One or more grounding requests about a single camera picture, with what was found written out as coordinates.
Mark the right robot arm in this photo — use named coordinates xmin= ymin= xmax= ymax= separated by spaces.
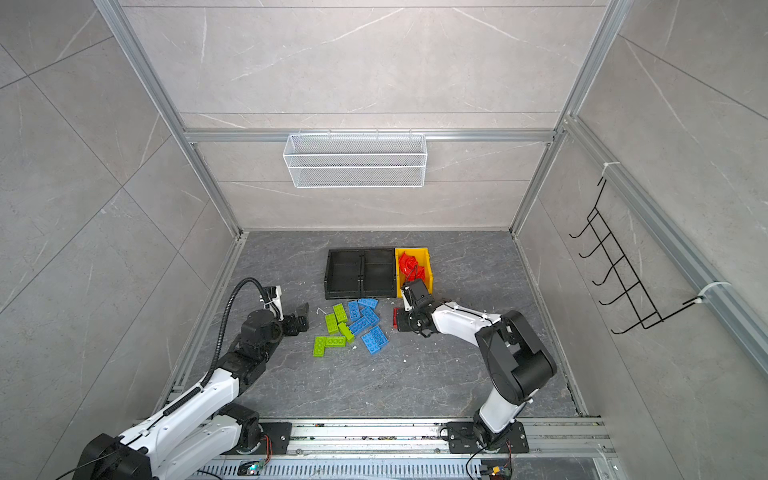
xmin=397 ymin=280 xmax=557 ymax=451

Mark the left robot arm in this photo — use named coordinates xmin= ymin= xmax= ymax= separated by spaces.
xmin=70 ymin=303 xmax=309 ymax=479

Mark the green lego brick upper left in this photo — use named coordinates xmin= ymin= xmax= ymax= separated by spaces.
xmin=325 ymin=314 xmax=339 ymax=335

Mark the green lego brick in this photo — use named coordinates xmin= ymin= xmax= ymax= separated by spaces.
xmin=313 ymin=336 xmax=326 ymax=358
xmin=325 ymin=314 xmax=339 ymax=335
xmin=333 ymin=303 xmax=348 ymax=323

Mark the green lego brick lower left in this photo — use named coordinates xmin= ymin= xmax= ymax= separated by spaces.
xmin=313 ymin=336 xmax=326 ymax=358

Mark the green lego brick upper right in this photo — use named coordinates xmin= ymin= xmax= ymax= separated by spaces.
xmin=333 ymin=303 xmax=348 ymax=323

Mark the green lego brick lower horizontal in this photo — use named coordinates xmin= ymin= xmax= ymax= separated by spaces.
xmin=324 ymin=336 xmax=347 ymax=348

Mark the green lego brick side-lying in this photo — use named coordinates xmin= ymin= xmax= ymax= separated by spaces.
xmin=338 ymin=323 xmax=355 ymax=343

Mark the blue lego brick top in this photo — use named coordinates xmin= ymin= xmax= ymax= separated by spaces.
xmin=358 ymin=298 xmax=378 ymax=310

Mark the left black bin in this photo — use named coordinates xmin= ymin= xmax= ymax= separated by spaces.
xmin=324 ymin=248 xmax=363 ymax=300

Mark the black bin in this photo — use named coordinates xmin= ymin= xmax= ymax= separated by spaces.
xmin=324 ymin=248 xmax=363 ymax=300
xmin=361 ymin=248 xmax=396 ymax=298

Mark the yellow bin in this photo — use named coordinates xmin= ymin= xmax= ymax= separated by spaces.
xmin=395 ymin=248 xmax=434 ymax=297

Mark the middle black bin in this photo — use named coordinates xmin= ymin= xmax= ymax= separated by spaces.
xmin=361 ymin=248 xmax=396 ymax=298

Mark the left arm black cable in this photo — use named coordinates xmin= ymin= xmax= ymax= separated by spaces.
xmin=197 ymin=277 xmax=268 ymax=391

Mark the white wire basket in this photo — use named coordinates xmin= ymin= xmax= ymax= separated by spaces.
xmin=283 ymin=133 xmax=428 ymax=189

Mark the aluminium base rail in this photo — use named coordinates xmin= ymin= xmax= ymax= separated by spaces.
xmin=113 ymin=418 xmax=619 ymax=480

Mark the black wire hook rack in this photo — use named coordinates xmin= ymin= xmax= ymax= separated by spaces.
xmin=568 ymin=178 xmax=705 ymax=335

